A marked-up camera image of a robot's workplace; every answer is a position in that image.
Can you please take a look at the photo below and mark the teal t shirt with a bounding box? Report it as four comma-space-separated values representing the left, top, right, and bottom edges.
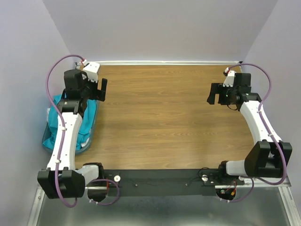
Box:
43, 94, 98, 149

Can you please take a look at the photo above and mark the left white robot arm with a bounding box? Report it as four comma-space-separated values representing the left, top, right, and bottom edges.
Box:
37, 69, 107, 199

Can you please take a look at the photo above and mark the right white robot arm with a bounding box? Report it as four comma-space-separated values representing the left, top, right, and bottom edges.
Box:
207, 69, 293, 185

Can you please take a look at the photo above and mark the blue plastic laundry basket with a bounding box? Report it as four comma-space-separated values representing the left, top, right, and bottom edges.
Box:
41, 93, 100, 155

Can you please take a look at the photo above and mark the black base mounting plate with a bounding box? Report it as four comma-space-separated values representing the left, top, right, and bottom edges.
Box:
100, 168, 244, 197

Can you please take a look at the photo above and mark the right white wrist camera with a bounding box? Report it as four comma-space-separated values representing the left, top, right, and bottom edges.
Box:
222, 70, 236, 88

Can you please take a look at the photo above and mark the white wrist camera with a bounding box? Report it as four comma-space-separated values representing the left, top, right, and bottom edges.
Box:
222, 70, 236, 88
83, 62, 100, 82

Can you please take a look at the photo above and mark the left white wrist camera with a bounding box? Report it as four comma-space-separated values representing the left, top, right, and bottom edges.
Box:
83, 62, 100, 82

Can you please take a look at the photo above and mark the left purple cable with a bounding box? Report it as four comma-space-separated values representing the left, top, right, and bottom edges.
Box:
45, 54, 120, 208

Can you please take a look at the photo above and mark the aluminium rail frame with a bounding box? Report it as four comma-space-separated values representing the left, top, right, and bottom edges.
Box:
27, 60, 301, 226

